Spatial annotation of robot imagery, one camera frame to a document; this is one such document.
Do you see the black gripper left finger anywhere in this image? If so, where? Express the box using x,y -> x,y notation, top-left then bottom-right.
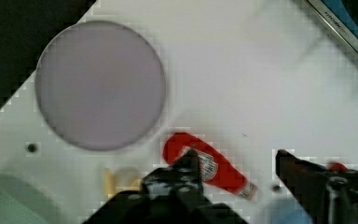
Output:
141,148 -> 205,209

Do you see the red ketchup bottle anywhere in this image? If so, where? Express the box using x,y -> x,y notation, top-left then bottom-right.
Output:
162,133 -> 257,201

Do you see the round lilac plate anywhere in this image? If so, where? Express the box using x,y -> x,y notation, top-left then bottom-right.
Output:
34,21 -> 166,150

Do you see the large green bowl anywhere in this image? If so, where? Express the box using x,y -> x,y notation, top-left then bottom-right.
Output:
0,174 -> 65,224

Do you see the small red toy fruit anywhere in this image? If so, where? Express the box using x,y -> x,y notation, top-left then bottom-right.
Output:
328,162 -> 348,173

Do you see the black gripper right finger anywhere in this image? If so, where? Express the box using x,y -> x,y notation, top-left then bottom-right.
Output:
275,149 -> 358,224

